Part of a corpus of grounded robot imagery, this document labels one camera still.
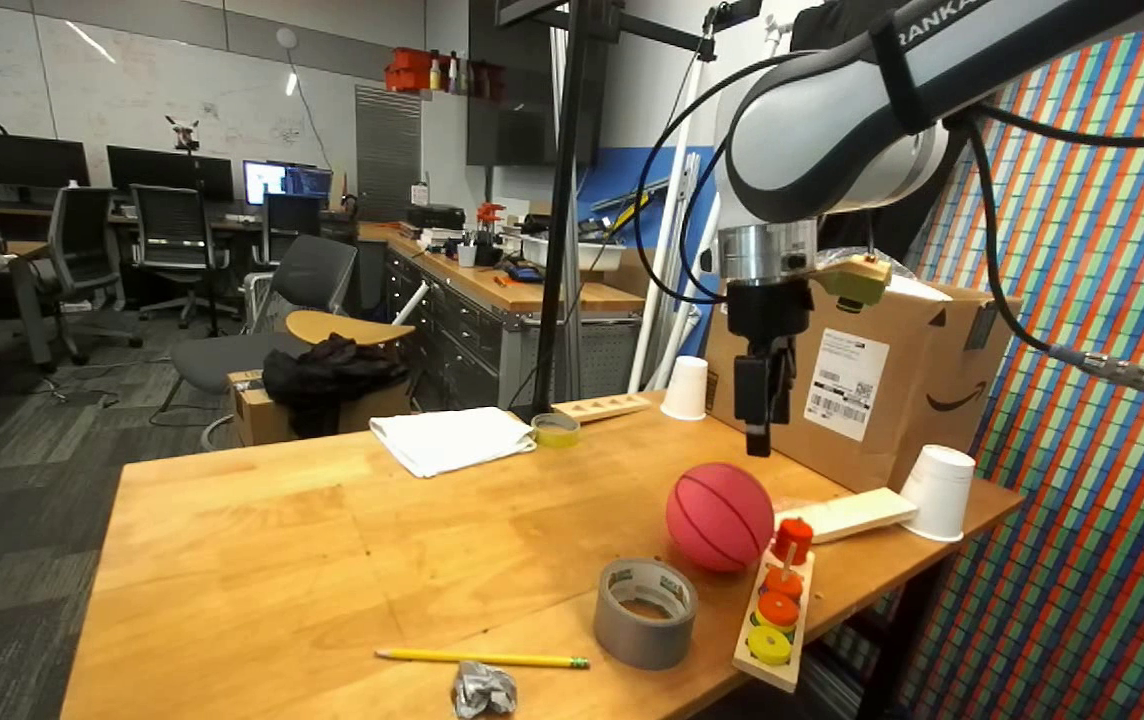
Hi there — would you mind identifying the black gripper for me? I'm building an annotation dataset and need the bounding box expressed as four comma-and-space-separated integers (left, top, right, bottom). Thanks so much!
726, 273, 820, 462

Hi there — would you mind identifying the pink basketball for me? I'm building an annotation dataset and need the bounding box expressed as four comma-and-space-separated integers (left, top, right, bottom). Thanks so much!
660, 462, 782, 581

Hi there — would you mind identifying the white paper cup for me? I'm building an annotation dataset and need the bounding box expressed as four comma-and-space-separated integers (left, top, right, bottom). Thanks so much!
901, 442, 979, 550
655, 352, 713, 425

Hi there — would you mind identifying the white foam block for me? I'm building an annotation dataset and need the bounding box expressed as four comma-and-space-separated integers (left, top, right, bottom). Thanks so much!
769, 486, 924, 550

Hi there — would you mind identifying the brown cardboard shipping box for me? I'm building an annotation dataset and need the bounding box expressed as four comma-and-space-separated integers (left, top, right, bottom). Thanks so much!
703, 273, 1029, 497

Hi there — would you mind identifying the long wooden block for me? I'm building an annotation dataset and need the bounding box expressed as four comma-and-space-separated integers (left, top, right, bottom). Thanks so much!
547, 387, 660, 428

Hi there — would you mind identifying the white slanted tripod pole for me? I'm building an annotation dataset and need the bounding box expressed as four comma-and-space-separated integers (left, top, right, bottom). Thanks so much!
624, 54, 713, 401

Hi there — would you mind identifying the small clear tape roll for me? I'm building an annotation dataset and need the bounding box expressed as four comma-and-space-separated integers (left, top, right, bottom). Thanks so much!
529, 408, 584, 451

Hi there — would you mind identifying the black vertical pole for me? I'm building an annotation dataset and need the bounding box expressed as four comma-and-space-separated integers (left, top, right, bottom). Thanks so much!
529, 0, 606, 416

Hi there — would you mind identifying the wooden top workbench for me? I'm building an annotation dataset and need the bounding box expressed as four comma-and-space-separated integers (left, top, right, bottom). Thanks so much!
355, 217, 648, 414

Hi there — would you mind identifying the white folded cloth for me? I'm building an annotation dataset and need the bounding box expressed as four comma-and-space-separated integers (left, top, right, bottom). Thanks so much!
370, 404, 540, 480

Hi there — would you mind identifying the yellow pencil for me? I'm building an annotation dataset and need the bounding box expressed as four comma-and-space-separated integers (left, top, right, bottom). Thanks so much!
372, 645, 595, 673

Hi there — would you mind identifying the crumpled silver foil ball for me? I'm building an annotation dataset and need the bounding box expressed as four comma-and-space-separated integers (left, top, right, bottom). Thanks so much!
450, 659, 519, 720

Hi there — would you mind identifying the round wooden stool top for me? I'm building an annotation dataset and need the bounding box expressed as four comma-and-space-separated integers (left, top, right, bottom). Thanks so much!
283, 308, 419, 352

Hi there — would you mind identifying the black backpack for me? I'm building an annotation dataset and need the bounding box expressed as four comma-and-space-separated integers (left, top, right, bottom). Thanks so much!
260, 333, 405, 442

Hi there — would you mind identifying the grey office chair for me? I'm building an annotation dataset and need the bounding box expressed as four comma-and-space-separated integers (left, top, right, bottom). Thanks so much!
168, 234, 363, 401

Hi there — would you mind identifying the red box on shelf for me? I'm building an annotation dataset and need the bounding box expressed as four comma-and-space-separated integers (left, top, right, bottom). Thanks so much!
386, 45, 435, 97

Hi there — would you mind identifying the small wooden crate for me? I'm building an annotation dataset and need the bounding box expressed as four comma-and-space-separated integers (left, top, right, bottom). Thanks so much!
224, 367, 419, 448

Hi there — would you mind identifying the lit computer monitor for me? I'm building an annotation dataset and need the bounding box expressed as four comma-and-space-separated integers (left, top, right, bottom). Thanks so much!
244, 157, 336, 214

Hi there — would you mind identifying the black mesh office chair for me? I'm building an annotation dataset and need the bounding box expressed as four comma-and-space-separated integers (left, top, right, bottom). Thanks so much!
129, 182, 244, 336
45, 182, 148, 367

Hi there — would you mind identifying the dark computer monitor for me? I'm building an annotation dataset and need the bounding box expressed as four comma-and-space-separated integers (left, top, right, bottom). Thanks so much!
0, 119, 92, 194
106, 144, 236, 204

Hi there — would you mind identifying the olive wrist camera box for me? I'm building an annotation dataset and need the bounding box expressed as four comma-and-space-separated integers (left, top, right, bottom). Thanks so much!
817, 247, 898, 308

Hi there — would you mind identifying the tall red orange ring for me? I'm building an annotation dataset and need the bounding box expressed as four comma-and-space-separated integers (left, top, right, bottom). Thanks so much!
769, 518, 817, 568

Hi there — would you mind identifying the yellow ring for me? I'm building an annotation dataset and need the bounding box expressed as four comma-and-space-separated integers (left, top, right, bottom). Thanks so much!
742, 623, 798, 673

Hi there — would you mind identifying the grey duct tape roll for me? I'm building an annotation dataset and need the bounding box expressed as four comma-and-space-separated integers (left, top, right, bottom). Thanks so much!
593, 556, 700, 673

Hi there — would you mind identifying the wooden ring peg board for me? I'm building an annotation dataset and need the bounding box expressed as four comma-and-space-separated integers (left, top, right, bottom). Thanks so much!
731, 532, 820, 701

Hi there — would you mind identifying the black cable with connector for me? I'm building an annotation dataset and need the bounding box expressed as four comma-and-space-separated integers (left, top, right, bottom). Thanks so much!
961, 111, 1144, 408

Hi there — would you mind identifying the black wall screen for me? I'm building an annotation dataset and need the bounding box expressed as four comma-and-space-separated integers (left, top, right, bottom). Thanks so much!
465, 0, 608, 173

